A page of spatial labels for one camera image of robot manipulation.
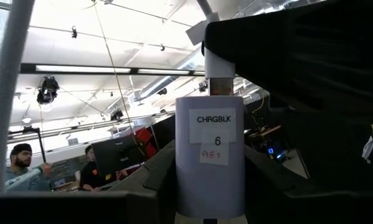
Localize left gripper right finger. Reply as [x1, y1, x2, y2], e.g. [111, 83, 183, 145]
[244, 146, 373, 224]

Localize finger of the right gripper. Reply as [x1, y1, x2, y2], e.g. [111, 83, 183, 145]
[201, 0, 373, 110]

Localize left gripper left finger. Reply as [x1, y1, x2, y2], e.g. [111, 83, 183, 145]
[0, 139, 177, 224]

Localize white USB charger block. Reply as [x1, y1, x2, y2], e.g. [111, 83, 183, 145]
[174, 95, 246, 219]

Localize person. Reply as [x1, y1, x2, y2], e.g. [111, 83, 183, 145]
[78, 144, 130, 192]
[4, 142, 54, 192]

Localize black computer monitor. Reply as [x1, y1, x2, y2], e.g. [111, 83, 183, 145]
[90, 133, 147, 179]

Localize red storage bins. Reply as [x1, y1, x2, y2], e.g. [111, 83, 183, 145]
[133, 126, 159, 160]

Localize small black hanging device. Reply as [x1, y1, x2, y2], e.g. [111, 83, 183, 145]
[110, 108, 125, 123]

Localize black curtain partition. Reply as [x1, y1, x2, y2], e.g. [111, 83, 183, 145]
[151, 114, 177, 151]

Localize long linear ceiling light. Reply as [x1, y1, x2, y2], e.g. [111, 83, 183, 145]
[0, 63, 206, 77]

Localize black hanging ceiling camera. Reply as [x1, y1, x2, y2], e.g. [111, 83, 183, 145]
[35, 75, 60, 106]

